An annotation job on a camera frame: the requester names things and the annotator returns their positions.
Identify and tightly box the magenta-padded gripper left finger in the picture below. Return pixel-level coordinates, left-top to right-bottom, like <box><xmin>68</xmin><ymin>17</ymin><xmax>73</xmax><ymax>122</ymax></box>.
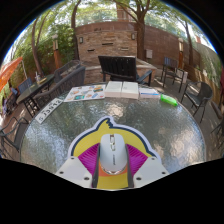
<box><xmin>54</xmin><ymin>143</ymin><xmax>101</xmax><ymax>189</ymax></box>

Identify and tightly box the yellow duck-shaped mouse pad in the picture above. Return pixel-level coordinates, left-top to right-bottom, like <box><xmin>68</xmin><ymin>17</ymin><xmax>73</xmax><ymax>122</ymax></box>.
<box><xmin>67</xmin><ymin>115</ymin><xmax>162</xmax><ymax>190</ymax></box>

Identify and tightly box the dark mesh armchair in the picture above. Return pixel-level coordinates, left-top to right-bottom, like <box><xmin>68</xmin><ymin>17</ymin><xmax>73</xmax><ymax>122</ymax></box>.
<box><xmin>180</xmin><ymin>81</ymin><xmax>214</xmax><ymax>124</ymax></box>

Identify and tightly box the dark wicker chair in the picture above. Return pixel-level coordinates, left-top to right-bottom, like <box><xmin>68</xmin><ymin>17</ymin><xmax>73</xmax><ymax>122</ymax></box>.
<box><xmin>53</xmin><ymin>59</ymin><xmax>82</xmax><ymax>83</ymax></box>
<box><xmin>33</xmin><ymin>64</ymin><xmax>87</xmax><ymax>109</ymax></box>

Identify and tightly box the wooden lantern post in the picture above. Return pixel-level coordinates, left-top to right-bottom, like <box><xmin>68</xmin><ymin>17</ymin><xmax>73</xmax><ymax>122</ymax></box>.
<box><xmin>177</xmin><ymin>37</ymin><xmax>185</xmax><ymax>70</ymax></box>
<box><xmin>51</xmin><ymin>33</ymin><xmax>63</xmax><ymax>70</ymax></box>

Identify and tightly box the small white blue book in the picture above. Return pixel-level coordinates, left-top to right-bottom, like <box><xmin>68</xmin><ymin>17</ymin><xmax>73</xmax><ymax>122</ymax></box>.
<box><xmin>138</xmin><ymin>87</ymin><xmax>161</xmax><ymax>100</ymax></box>

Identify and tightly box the orange patio umbrella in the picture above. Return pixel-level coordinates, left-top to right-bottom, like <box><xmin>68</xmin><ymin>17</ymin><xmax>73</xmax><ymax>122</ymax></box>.
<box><xmin>0</xmin><ymin>56</ymin><xmax>24</xmax><ymax>93</ymax></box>

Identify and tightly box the dark rectangular patio table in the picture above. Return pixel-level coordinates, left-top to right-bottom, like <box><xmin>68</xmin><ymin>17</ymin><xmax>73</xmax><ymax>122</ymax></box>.
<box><xmin>15</xmin><ymin>73</ymin><xmax>55</xmax><ymax>118</ymax></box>

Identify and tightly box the open white book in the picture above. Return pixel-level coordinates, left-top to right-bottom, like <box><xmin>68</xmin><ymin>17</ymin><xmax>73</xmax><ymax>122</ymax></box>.
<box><xmin>104</xmin><ymin>80</ymin><xmax>140</xmax><ymax>100</ymax></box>

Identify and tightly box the person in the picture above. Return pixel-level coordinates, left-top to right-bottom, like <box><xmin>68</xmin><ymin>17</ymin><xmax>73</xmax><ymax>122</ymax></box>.
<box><xmin>1</xmin><ymin>95</ymin><xmax>11</xmax><ymax>114</ymax></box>
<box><xmin>8</xmin><ymin>87</ymin><xmax>20</xmax><ymax>105</ymax></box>

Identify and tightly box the green marker pen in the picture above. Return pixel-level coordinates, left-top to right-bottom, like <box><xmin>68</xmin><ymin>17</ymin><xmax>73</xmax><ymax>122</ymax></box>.
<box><xmin>159</xmin><ymin>93</ymin><xmax>179</xmax><ymax>108</ymax></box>

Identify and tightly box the red folded umbrella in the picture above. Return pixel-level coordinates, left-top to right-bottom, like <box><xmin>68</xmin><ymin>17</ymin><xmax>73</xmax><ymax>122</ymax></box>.
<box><xmin>218</xmin><ymin>65</ymin><xmax>224</xmax><ymax>108</ymax></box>

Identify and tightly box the blue slatted chair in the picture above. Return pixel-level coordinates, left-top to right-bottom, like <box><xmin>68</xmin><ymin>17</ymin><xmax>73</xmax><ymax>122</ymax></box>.
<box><xmin>17</xmin><ymin>77</ymin><xmax>34</xmax><ymax>95</ymax></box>

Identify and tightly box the white computer mouse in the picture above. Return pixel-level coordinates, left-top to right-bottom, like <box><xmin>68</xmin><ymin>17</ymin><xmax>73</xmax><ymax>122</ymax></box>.
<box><xmin>99</xmin><ymin>133</ymin><xmax>129</xmax><ymax>176</ymax></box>

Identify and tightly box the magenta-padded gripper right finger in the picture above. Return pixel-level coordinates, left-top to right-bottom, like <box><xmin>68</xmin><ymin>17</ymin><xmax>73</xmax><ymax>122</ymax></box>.
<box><xmin>124</xmin><ymin>143</ymin><xmax>170</xmax><ymax>189</ymax></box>

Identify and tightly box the grey metal mesh chair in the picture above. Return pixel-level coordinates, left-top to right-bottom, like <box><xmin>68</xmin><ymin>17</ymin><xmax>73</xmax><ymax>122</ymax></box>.
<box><xmin>0</xmin><ymin>116</ymin><xmax>30</xmax><ymax>158</ymax></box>

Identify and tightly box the white licence plate sign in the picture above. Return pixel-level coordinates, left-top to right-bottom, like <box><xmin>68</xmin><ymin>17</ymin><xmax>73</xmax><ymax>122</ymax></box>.
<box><xmin>34</xmin><ymin>97</ymin><xmax>64</xmax><ymax>125</ymax></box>

